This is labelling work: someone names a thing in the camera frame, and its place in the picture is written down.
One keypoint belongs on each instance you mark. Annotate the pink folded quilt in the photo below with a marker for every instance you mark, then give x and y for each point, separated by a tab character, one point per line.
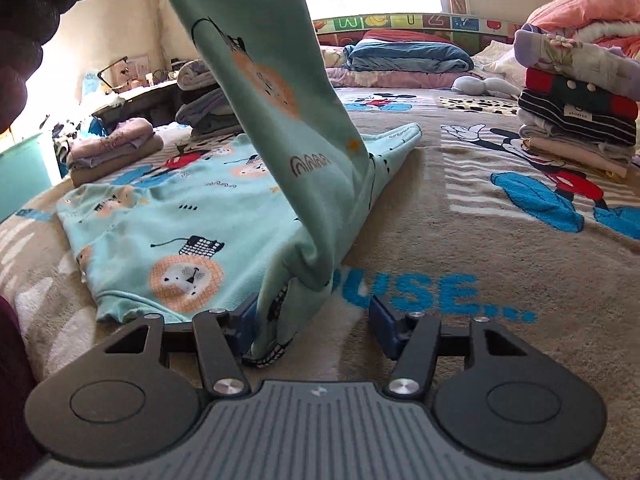
341	77

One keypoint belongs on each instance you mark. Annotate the dark cluttered desk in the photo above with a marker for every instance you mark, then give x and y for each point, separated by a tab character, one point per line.
157	104

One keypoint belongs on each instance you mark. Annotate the colourful alphabet foam mat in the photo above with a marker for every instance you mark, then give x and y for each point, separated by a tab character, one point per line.
468	32

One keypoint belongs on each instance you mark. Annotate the mint lion print garment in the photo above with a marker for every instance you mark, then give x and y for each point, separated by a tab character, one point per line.
270	213

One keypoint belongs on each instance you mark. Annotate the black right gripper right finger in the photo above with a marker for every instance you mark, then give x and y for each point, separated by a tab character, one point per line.
410	339

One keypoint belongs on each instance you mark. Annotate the blue folded quilt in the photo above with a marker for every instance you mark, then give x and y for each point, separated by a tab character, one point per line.
413	57

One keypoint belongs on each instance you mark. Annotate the teal plastic storage box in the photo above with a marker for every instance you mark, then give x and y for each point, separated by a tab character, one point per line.
27	169

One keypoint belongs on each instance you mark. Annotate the Mickey Mouse grey bed blanket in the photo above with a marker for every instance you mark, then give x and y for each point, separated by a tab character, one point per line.
472	223

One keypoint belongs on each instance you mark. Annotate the grey plush toy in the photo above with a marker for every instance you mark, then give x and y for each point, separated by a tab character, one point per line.
492	86

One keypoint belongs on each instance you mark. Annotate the pink and beige folded stack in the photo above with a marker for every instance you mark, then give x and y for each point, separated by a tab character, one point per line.
94	158

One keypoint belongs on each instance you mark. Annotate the grey and purple folded stack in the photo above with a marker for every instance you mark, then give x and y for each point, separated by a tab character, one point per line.
204	105

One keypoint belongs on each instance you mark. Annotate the striped and floral folded stack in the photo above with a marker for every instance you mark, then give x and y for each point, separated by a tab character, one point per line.
579	101

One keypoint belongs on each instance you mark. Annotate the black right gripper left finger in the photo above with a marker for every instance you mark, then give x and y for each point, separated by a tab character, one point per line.
221	340

